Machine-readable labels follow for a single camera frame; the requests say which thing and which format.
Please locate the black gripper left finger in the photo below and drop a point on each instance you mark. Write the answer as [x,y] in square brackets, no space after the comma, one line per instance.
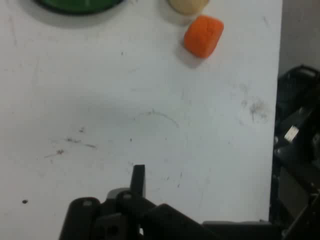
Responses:
[80,220]

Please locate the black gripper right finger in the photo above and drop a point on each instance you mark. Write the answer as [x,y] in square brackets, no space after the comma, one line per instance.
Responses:
[138,178]

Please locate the orange toy fruit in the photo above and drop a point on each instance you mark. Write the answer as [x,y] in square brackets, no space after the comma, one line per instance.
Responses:
[203,36]

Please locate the pale yellow toy fruit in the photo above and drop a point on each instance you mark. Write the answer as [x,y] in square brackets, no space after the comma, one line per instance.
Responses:
[187,6]

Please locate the green round plate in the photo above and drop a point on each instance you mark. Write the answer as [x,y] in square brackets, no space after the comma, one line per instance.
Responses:
[80,6]

